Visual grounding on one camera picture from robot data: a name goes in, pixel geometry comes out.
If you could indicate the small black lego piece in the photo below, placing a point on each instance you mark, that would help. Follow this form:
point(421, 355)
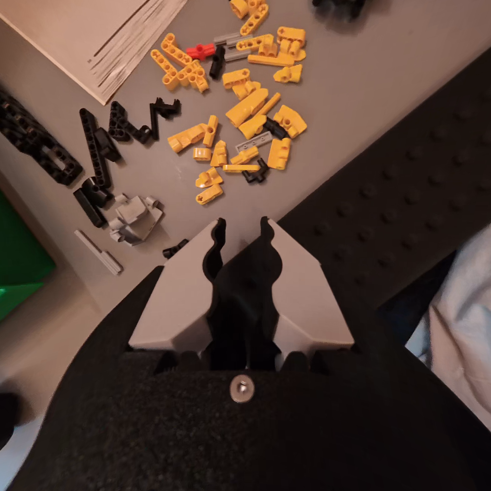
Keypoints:
point(175, 248)

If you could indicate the thick open lego instruction booklet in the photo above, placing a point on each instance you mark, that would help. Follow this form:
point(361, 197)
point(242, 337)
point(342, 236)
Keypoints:
point(57, 30)

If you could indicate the long grey lego axle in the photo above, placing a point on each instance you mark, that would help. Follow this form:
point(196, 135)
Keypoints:
point(98, 251)

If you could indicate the pile of black lego beams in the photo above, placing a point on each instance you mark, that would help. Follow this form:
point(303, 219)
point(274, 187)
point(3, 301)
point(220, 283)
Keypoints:
point(38, 145)

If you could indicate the pile of yellow lego pieces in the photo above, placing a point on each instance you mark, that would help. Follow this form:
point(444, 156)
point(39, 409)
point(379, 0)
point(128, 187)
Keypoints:
point(245, 109)

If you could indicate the black lego tube connector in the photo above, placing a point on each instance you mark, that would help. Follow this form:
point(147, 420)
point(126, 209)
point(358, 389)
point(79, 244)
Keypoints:
point(216, 63)

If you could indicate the black lego cross connector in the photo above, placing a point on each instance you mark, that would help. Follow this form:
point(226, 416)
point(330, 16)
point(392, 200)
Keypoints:
point(255, 172)

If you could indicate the large grey lego part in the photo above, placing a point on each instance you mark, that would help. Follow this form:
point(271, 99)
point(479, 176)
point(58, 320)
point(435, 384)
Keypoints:
point(134, 218)

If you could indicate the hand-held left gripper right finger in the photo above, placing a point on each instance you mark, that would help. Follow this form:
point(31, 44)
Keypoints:
point(314, 307)

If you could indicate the black perforated panel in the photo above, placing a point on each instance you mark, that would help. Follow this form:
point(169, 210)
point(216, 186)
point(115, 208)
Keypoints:
point(383, 191)

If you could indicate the person's torso in white shirt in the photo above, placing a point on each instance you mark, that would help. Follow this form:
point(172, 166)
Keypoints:
point(460, 326)

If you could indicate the thin grey lego plate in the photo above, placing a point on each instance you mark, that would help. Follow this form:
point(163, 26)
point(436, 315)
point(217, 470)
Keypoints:
point(253, 141)

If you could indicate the red lego axle connector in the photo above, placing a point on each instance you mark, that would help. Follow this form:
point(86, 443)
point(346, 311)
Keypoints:
point(200, 51)

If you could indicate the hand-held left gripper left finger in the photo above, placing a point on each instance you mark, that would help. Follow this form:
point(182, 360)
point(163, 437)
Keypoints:
point(172, 307)

